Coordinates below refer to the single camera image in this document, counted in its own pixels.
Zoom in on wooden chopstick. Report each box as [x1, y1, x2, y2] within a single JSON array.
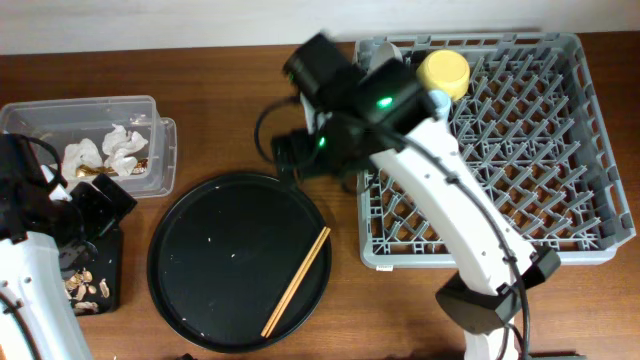
[[260, 226, 329, 337], [263, 227, 332, 339]]

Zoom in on blue cup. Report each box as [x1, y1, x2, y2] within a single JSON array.
[[428, 89, 452, 120]]

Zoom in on food scraps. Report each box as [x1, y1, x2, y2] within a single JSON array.
[[63, 268, 114, 316]]

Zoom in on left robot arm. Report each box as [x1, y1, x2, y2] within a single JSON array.
[[1, 133, 137, 359]]

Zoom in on white tissue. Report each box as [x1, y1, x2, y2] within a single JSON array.
[[61, 124, 149, 179]]

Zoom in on gold foil wrapper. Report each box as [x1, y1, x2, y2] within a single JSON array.
[[76, 158, 148, 178]]

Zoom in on grey dishwasher rack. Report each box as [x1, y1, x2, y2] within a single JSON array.
[[354, 33, 636, 265]]

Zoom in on yellow bowl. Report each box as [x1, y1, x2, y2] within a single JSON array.
[[416, 49, 471, 102]]

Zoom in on round black tray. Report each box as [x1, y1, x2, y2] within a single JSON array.
[[147, 172, 332, 353]]

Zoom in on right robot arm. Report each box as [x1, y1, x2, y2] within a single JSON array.
[[264, 33, 561, 359]]

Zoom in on black rectangular bin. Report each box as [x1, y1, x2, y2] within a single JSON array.
[[59, 227, 123, 316]]

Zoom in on clear plastic bin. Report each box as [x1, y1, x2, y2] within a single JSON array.
[[1, 95, 178, 199]]

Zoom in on grey plate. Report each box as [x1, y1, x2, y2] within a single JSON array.
[[368, 42, 403, 73]]

